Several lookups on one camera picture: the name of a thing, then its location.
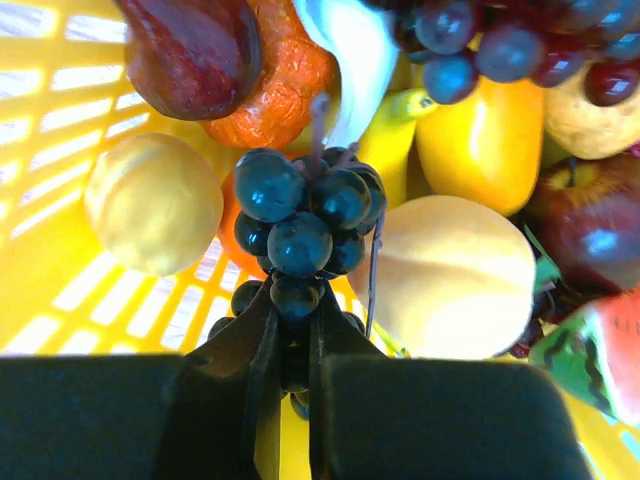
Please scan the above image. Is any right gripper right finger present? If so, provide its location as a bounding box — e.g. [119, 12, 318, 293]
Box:
[309, 295, 590, 479]

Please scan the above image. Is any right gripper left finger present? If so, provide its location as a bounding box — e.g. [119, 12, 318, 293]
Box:
[1, 288, 280, 479]

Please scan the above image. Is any dark small grape bunch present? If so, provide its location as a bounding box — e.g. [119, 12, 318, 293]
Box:
[207, 92, 389, 421]

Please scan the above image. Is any pale peach toy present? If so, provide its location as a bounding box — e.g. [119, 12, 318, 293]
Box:
[374, 195, 536, 360]

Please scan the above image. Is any watermelon slice toy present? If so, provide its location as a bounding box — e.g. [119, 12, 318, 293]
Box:
[529, 289, 639, 427]

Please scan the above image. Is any yellow bell pepper toy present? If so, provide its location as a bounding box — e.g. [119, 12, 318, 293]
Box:
[415, 78, 544, 216]

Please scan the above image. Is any dark red apple toy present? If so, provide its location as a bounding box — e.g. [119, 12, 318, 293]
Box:
[526, 153, 639, 293]

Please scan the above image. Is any yellow plastic basket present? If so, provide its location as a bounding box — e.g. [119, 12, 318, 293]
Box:
[0, 0, 640, 480]

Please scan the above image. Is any orange pumpkin toy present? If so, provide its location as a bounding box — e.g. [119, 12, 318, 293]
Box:
[201, 0, 337, 150]

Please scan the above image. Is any dark red eggplant toy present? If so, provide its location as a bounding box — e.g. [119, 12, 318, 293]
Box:
[115, 0, 262, 121]

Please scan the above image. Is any tan potato toy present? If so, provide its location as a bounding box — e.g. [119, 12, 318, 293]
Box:
[544, 64, 639, 160]

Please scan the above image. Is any white garlic toy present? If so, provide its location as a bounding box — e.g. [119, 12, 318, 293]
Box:
[293, 0, 400, 147]

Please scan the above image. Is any purple grape bunch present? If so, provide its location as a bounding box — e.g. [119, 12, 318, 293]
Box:
[367, 0, 639, 107]

